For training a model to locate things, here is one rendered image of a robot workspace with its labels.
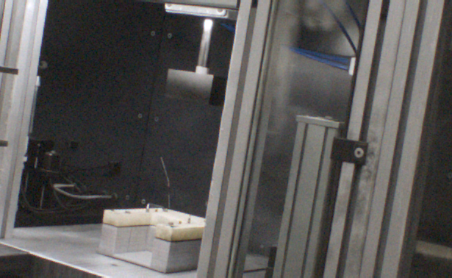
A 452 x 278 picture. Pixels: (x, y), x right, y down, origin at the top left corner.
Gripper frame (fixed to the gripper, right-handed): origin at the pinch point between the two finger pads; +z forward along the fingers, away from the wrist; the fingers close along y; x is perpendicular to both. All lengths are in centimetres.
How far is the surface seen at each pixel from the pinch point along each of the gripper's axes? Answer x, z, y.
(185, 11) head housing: 1.5, 37.9, 17.0
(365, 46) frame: -36.8, 21.4, 13.6
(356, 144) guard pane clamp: -37.9, 21.0, 2.3
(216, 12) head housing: -4.3, 37.8, 17.2
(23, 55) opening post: 18.4, 22.4, 6.5
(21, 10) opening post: 19.0, 21.4, 13.0
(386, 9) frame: -38.7, 21.5, 18.0
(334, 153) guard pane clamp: -35.3, 21.2, 0.8
